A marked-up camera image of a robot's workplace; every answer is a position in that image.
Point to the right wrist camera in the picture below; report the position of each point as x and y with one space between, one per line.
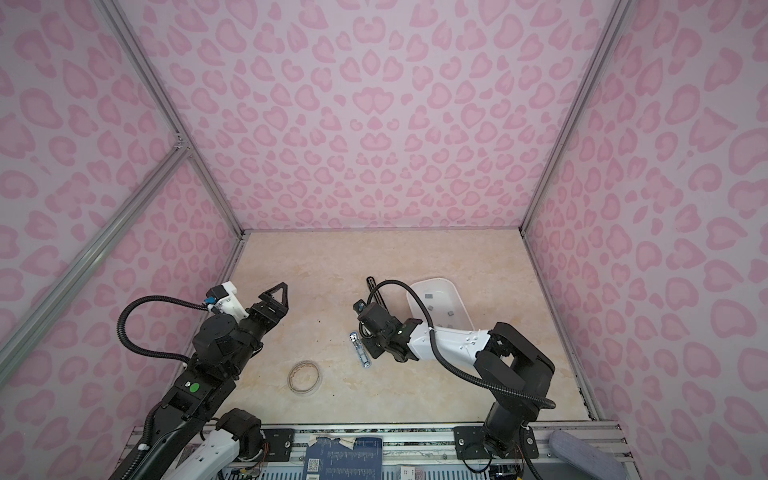
360 306

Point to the black stapler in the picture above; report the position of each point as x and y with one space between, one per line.
373 292

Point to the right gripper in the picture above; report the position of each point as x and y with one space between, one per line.
370 348

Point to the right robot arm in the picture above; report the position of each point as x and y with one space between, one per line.
500 360

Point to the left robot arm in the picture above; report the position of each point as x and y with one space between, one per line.
224 344

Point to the white plastic tray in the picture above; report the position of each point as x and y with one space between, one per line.
446 308

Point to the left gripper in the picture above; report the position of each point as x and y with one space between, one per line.
278 309

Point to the blue mini stapler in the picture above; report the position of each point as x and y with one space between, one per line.
360 350

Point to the clear tape roll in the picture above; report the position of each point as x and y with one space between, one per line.
304 378

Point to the grey cloth pad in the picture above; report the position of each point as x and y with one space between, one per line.
584 457

